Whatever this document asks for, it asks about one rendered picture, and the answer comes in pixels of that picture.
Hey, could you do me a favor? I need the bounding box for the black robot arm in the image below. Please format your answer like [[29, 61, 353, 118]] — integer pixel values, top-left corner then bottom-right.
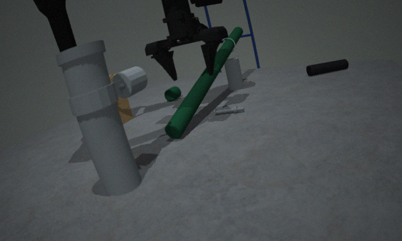
[[33, 0, 223, 52]]

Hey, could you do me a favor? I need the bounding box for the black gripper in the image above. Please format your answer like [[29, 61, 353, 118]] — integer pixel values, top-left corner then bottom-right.
[[145, 9, 228, 81]]

